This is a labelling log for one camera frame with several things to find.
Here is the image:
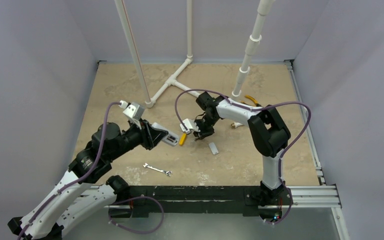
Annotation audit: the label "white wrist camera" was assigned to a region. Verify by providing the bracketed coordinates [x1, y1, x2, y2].
[120, 101, 145, 130]
[179, 118, 200, 134]

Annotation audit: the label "yellow handled pliers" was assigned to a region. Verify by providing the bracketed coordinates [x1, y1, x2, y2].
[244, 95, 262, 107]

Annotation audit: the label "aluminium frame rail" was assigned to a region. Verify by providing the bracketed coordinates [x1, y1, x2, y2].
[284, 59, 342, 210]

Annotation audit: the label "yellow handled screwdriver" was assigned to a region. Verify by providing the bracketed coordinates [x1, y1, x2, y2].
[178, 133, 188, 146]

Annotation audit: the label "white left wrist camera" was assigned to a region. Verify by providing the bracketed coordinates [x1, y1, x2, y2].
[120, 101, 145, 130]

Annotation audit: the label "white battery cover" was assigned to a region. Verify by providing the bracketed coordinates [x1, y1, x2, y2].
[208, 142, 219, 155]

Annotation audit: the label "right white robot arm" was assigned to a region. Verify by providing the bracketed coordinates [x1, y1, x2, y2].
[193, 91, 291, 204]

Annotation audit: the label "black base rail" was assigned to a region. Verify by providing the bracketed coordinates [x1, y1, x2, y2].
[105, 175, 293, 222]

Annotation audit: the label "white PVC pipe frame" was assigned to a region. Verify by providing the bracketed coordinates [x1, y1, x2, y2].
[114, 0, 206, 109]

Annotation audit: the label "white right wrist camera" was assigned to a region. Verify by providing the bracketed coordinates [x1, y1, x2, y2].
[179, 118, 200, 134]

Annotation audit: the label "white jointed vertical pipe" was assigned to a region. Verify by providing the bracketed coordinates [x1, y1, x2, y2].
[231, 0, 275, 100]

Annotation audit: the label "white remote control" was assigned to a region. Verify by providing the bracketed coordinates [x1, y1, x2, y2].
[151, 122, 180, 147]

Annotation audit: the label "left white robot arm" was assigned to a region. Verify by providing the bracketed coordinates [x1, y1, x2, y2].
[8, 119, 178, 240]

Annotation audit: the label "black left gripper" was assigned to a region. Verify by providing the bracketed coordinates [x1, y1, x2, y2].
[108, 116, 168, 161]

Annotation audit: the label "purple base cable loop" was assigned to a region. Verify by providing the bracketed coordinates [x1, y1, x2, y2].
[107, 194, 164, 234]

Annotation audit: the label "silver open-end wrench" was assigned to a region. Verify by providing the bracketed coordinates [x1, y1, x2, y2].
[143, 163, 172, 177]

